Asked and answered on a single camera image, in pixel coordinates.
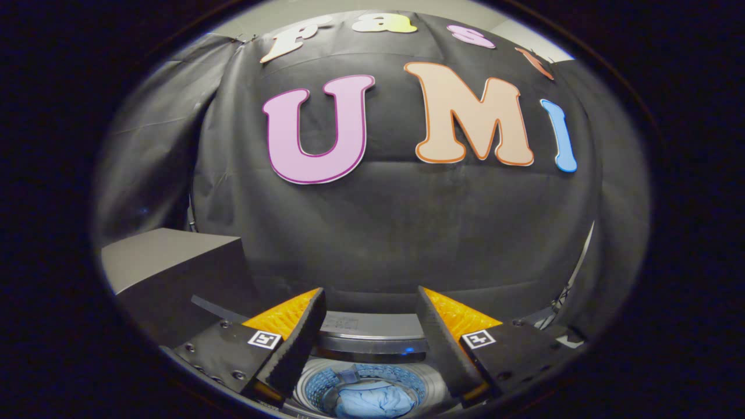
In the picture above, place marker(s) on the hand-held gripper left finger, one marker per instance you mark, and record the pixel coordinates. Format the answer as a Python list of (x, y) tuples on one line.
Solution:
[(300, 337)]

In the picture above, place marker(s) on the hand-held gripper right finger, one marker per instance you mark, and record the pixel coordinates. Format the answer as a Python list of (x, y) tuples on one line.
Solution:
[(442, 343)]

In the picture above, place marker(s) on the grey washing machine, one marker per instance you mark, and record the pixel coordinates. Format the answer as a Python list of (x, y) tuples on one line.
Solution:
[(430, 384)]

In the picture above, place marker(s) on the dark washing machine lid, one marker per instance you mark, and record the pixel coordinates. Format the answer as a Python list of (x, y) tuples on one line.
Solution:
[(372, 334)]

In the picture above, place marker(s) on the light blue shirt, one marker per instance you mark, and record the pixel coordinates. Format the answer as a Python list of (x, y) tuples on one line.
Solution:
[(375, 402)]

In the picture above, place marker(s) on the black backdrop cloth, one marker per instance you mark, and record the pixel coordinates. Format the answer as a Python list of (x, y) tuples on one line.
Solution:
[(396, 233)]

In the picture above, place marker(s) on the grey cabinet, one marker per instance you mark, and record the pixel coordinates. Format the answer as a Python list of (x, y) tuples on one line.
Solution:
[(169, 262)]

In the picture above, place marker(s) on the thin white stand pole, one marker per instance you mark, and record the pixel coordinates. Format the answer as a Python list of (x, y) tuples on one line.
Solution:
[(582, 256)]

